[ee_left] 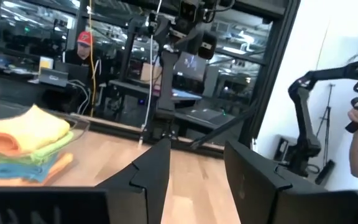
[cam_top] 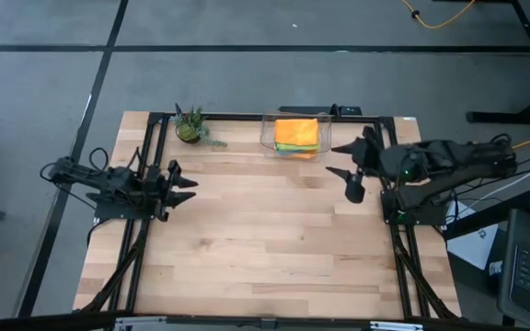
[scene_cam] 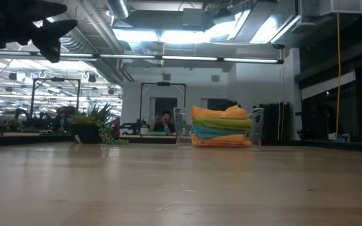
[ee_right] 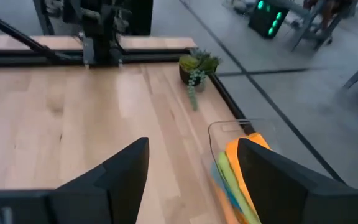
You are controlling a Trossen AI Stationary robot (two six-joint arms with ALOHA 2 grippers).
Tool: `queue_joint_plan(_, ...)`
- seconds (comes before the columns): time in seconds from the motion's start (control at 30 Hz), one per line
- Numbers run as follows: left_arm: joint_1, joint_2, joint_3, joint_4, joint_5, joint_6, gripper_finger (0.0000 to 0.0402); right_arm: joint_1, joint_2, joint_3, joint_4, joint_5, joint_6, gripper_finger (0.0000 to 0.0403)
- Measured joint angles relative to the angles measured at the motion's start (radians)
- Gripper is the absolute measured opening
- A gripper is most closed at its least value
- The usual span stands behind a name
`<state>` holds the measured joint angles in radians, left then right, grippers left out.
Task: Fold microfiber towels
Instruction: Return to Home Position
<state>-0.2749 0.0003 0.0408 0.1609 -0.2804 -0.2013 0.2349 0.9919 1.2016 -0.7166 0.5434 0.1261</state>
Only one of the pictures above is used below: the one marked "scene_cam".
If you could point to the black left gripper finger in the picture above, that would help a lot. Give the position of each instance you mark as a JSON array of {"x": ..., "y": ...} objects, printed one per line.
[
  {"x": 53, "y": 34},
  {"x": 39, "y": 9}
]

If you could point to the lime green microfiber towel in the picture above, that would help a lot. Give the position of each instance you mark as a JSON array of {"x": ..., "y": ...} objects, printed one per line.
[{"x": 225, "y": 123}]

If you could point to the background robot arms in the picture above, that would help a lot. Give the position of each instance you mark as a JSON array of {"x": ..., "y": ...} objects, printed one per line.
[{"x": 52, "y": 120}]

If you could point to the small potted succulent plant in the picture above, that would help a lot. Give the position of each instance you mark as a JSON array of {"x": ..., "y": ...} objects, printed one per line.
[{"x": 96, "y": 128}]

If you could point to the dark background table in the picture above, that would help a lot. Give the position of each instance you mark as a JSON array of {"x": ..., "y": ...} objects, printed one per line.
[{"x": 27, "y": 138}]

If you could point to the long ceiling light bar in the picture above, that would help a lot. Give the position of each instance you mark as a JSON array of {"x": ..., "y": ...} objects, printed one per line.
[{"x": 168, "y": 57}]

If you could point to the person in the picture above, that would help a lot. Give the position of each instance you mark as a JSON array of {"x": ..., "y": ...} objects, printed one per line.
[{"x": 165, "y": 124}]

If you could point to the dark background screen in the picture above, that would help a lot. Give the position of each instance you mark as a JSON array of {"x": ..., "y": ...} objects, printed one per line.
[{"x": 222, "y": 104}]

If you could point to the clear plastic bin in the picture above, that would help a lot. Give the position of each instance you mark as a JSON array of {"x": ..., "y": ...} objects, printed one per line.
[{"x": 258, "y": 125}]

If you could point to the black curtain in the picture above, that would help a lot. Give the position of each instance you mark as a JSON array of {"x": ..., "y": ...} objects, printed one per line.
[{"x": 272, "y": 120}]

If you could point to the white ceiling air unit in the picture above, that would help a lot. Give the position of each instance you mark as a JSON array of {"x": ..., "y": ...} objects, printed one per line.
[{"x": 332, "y": 6}]

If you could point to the small white blue box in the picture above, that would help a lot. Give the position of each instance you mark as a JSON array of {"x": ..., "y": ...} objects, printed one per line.
[{"x": 339, "y": 137}]

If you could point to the black background station frame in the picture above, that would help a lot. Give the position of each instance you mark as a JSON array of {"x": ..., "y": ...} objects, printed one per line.
[
  {"x": 163, "y": 83},
  {"x": 33, "y": 94}
]

